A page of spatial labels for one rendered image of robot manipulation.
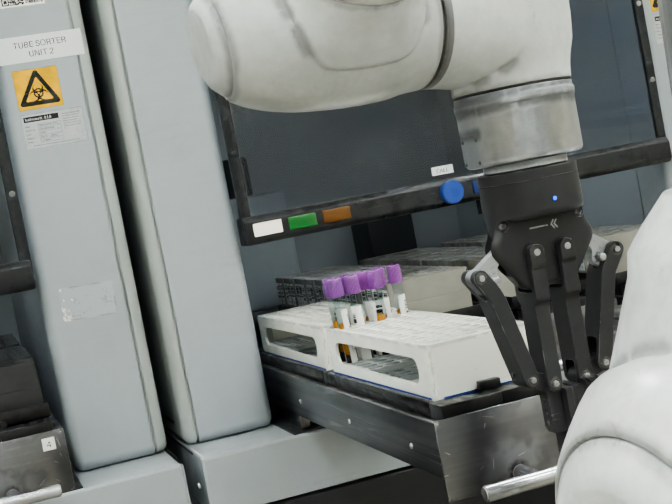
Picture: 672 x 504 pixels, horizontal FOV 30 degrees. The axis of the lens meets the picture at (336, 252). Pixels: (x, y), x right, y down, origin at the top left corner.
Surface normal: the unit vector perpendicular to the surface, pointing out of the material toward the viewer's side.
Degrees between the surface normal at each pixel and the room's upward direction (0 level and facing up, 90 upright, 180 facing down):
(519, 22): 98
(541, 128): 90
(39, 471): 90
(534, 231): 90
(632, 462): 59
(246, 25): 91
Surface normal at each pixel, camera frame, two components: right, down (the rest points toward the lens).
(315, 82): 0.36, 0.70
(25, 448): 0.30, 0.00
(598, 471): -0.89, -0.24
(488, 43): 0.30, 0.41
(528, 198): -0.23, 0.10
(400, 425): -0.94, 0.19
